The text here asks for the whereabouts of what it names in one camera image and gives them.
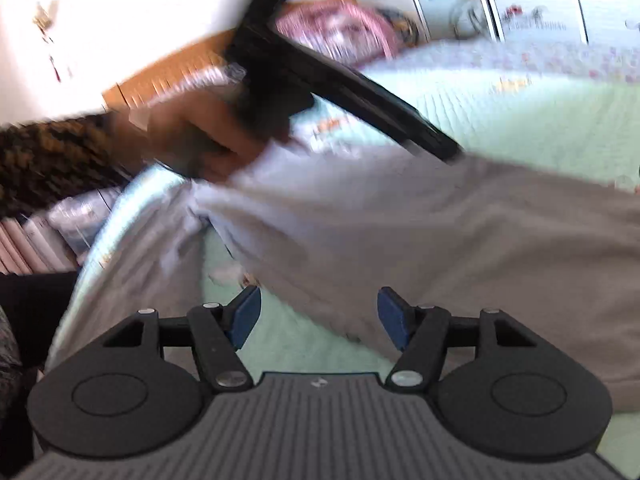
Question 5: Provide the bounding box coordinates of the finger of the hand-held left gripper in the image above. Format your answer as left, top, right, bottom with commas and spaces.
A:
312, 57, 463, 158
312, 85, 453, 163

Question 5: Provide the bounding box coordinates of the row of books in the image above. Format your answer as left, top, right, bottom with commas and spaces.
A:
0, 215, 82, 277

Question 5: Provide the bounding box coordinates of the yellow patterned cushion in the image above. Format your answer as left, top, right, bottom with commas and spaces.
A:
380, 7, 422, 49

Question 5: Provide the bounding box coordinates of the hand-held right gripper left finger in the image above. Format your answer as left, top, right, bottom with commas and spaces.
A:
102, 285, 262, 393

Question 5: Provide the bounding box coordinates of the grey hooded jacket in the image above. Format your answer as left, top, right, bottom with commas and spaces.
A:
50, 152, 640, 411

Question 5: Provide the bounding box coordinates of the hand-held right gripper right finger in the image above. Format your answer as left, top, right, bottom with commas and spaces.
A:
377, 286, 538, 393

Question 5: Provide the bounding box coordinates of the hanging wall decoration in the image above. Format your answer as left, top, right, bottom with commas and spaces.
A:
31, 1, 67, 82

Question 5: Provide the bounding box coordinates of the pink floral duvet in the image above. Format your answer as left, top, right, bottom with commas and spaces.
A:
275, 2, 401, 67

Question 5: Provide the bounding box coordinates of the bee print quilted bedspread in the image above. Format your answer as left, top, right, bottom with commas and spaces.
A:
75, 40, 640, 480

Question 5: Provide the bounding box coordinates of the person's left hand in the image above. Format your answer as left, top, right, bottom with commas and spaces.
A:
127, 95, 281, 181

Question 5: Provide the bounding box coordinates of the clear plastic bag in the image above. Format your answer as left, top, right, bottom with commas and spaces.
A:
47, 190, 122, 257

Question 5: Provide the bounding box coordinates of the wooden headboard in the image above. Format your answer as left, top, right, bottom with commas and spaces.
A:
102, 0, 356, 112

